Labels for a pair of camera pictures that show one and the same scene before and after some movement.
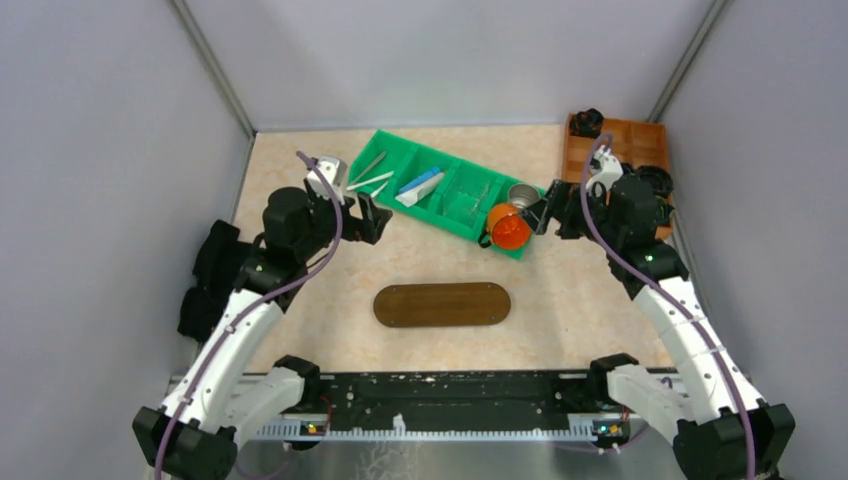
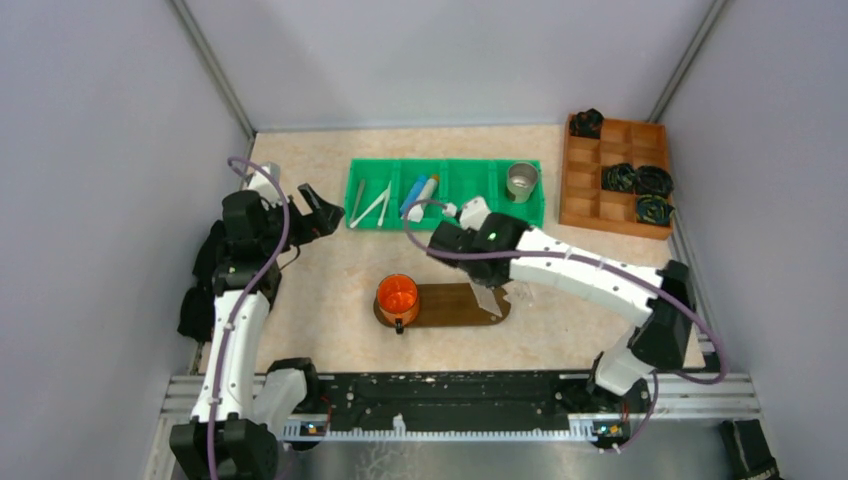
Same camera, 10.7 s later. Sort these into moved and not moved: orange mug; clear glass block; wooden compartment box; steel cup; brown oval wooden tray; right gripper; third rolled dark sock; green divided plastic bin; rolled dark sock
Moved: right gripper; clear glass block; green divided plastic bin; steel cup; orange mug
Not moved: wooden compartment box; rolled dark sock; brown oval wooden tray; third rolled dark sock
